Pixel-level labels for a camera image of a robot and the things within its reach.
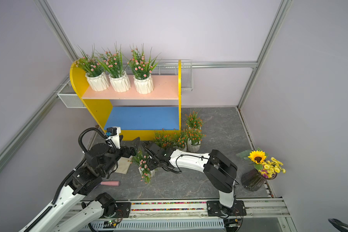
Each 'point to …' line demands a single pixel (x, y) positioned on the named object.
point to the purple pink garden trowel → (115, 183)
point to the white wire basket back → (170, 67)
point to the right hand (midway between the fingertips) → (149, 162)
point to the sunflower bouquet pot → (266, 168)
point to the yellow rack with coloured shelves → (135, 115)
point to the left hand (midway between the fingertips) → (131, 138)
